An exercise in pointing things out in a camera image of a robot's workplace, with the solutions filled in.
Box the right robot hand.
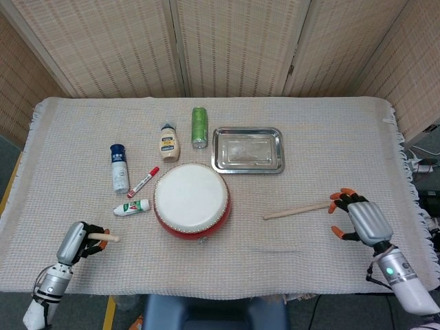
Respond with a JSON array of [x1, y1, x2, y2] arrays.
[[329, 187, 394, 257]]

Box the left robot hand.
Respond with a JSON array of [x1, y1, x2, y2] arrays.
[[56, 221, 111, 266]]

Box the wooden drumstick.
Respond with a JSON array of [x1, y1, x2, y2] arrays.
[[87, 232, 121, 243], [263, 201, 333, 221]]

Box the red drum with white skin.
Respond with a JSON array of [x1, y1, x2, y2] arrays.
[[153, 162, 232, 245]]

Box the stainless steel tray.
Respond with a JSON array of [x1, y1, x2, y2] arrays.
[[210, 126, 286, 175]]

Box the black box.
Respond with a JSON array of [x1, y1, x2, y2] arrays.
[[417, 190, 440, 218]]

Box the white and green small bottle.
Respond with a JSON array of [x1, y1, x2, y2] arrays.
[[113, 198, 151, 218]]

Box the white power strip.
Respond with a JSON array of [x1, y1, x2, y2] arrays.
[[410, 156, 436, 175]]

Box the white bottle with blue cap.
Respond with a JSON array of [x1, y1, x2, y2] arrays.
[[109, 143, 131, 195]]

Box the red and white marker pen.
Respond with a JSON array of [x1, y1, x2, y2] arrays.
[[126, 166, 161, 199]]

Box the beige woven tablecloth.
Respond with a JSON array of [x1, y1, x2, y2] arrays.
[[0, 96, 430, 296]]

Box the beige mayonnaise squeeze bottle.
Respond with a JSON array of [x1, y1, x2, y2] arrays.
[[159, 122, 181, 163]]

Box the blue chair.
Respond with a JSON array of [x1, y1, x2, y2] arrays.
[[142, 294, 290, 330]]

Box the green drink can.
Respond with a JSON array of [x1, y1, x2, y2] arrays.
[[190, 107, 209, 149]]

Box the woven folding screen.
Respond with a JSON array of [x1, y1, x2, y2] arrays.
[[0, 0, 440, 149]]

